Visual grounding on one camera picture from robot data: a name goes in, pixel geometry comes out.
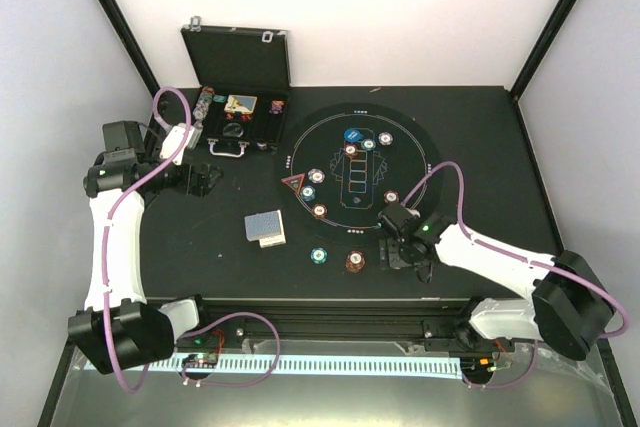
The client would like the orange poker chip stack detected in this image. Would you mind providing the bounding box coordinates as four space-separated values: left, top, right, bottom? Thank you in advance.
345 251 366 273

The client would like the green poker chip stack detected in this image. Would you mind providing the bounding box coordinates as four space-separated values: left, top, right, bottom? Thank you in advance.
310 247 328 265

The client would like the green chip seat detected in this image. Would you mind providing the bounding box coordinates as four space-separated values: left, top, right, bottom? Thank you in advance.
300 186 315 201
361 139 376 151

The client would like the green chip top seat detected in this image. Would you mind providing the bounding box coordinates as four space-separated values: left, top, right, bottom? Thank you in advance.
361 139 376 151

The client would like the blue round button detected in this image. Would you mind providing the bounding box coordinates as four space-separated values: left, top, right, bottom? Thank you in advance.
344 128 362 144

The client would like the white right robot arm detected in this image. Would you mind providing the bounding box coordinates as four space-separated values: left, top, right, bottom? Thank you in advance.
378 202 620 361

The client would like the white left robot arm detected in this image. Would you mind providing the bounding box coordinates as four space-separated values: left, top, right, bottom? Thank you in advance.
68 121 222 375

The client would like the chip row in case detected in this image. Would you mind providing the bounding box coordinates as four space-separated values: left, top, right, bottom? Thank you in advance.
193 86 215 129

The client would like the blue playing card deck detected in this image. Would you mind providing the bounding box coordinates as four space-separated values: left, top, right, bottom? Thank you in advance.
244 210 283 242

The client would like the card pack in case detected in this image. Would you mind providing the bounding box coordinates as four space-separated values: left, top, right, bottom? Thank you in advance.
224 94 258 115

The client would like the red triangle marker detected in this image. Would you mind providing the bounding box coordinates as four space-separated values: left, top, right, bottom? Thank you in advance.
281 173 306 195

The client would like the white card box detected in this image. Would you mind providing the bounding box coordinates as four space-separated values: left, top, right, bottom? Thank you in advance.
258 233 286 248

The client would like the purple chip in case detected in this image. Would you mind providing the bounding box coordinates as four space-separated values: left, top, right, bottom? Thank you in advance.
270 101 285 115

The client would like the round black poker mat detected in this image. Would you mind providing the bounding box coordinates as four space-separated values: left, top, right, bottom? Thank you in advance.
274 103 443 246

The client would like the black poker chip case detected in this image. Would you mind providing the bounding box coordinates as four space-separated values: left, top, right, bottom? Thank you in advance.
181 16 291 158

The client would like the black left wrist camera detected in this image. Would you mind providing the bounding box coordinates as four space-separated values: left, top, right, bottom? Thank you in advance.
102 121 145 165

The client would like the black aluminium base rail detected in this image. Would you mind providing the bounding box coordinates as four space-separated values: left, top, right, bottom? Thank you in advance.
149 296 609 356

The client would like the white slotted cable duct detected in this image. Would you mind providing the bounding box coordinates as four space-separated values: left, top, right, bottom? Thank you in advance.
167 352 461 378

